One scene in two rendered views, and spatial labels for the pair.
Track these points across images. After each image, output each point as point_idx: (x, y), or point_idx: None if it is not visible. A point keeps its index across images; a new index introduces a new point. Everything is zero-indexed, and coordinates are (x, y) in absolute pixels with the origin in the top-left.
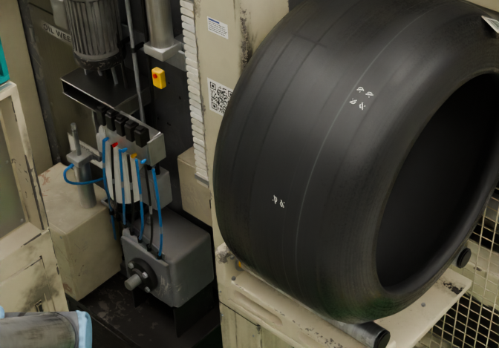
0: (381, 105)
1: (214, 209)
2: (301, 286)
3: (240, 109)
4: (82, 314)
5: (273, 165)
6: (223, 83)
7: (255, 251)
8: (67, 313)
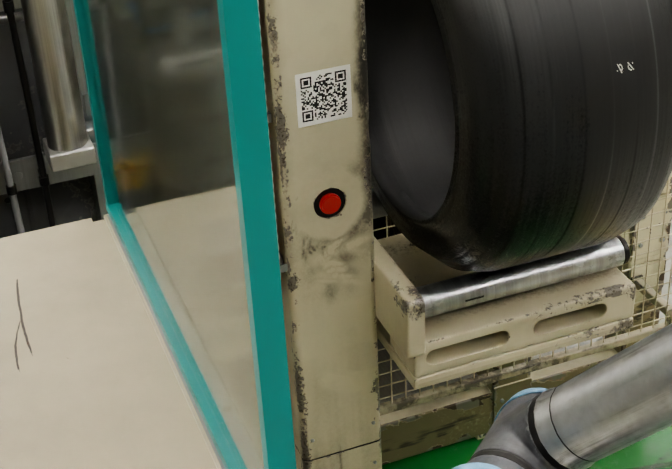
0: None
1: (302, 301)
2: (653, 171)
3: None
4: (530, 389)
5: (600, 28)
6: (326, 65)
7: (590, 172)
8: (519, 403)
